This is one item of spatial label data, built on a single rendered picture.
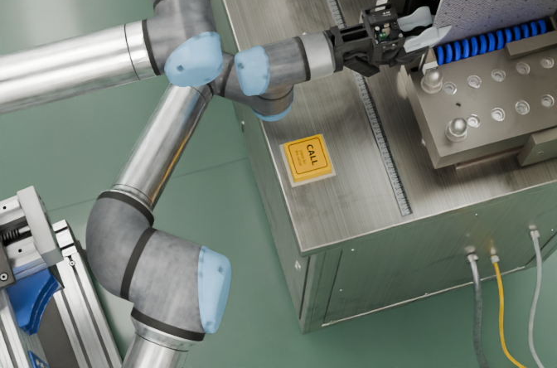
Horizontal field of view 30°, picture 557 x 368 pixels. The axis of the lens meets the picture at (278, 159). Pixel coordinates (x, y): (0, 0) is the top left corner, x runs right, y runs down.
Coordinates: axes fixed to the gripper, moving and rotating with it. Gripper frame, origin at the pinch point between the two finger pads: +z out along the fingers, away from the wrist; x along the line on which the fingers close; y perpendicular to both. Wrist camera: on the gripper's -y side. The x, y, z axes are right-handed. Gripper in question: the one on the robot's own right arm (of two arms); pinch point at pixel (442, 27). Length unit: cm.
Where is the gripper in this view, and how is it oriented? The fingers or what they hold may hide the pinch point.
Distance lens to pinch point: 177.7
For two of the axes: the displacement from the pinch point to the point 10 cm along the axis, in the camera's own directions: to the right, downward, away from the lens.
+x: -2.8, -9.0, 3.3
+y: 0.1, -3.4, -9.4
